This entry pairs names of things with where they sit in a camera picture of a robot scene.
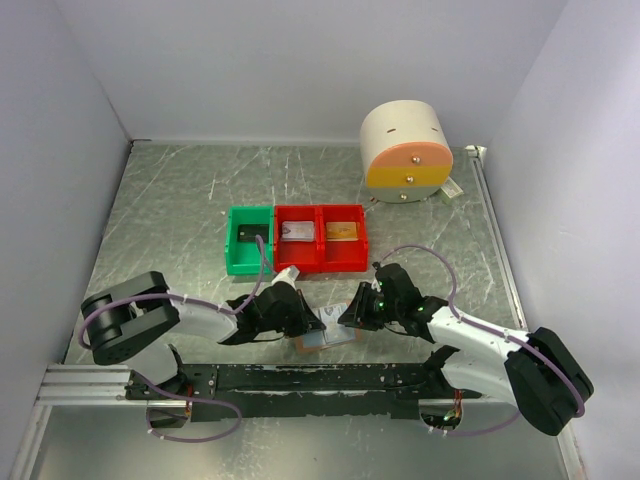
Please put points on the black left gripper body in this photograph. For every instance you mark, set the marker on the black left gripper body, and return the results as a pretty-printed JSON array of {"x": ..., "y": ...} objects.
[{"x": 290, "y": 322}]

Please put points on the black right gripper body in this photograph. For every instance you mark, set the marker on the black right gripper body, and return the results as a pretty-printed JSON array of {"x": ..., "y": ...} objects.
[{"x": 386, "y": 310}]

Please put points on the brown leather card holder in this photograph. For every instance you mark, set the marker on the brown leather card holder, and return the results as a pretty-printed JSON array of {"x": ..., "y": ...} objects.
[{"x": 332, "y": 337}]

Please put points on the green plastic bin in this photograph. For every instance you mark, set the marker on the green plastic bin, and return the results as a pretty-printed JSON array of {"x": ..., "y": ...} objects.
[{"x": 245, "y": 223}]

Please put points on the red plastic bin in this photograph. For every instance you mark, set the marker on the red plastic bin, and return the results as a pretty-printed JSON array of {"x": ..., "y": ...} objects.
[
  {"x": 339, "y": 256},
  {"x": 306, "y": 256}
]

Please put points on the white round drawer cabinet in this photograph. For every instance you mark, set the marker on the white round drawer cabinet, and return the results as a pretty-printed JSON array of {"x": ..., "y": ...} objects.
[{"x": 405, "y": 155}]

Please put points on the white diamond print card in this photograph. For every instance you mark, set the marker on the white diamond print card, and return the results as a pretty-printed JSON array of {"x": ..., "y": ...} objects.
[{"x": 330, "y": 314}]

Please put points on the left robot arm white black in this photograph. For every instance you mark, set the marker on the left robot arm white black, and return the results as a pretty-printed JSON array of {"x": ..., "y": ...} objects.
[{"x": 125, "y": 323}]

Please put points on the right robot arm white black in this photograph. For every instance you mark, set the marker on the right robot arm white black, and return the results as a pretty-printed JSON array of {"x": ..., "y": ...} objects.
[{"x": 532, "y": 371}]

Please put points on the silver purple card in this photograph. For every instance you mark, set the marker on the silver purple card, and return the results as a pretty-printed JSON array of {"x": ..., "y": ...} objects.
[{"x": 297, "y": 231}]

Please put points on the black card in green bin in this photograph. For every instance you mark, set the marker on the black card in green bin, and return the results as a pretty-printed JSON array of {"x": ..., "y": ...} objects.
[{"x": 249, "y": 232}]

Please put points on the gold card in bin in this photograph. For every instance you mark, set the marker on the gold card in bin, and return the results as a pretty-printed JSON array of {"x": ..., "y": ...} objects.
[{"x": 341, "y": 231}]

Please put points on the small white green box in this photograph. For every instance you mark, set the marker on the small white green box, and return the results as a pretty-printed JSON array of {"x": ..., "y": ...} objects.
[{"x": 450, "y": 190}]

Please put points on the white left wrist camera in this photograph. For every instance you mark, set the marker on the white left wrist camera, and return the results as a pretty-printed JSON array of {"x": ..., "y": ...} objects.
[{"x": 288, "y": 275}]

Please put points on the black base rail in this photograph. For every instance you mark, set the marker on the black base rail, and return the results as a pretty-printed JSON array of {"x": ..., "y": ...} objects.
[{"x": 396, "y": 390}]

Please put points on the white corner bracket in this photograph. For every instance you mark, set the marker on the white corner bracket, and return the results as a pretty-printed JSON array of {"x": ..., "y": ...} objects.
[{"x": 476, "y": 151}]

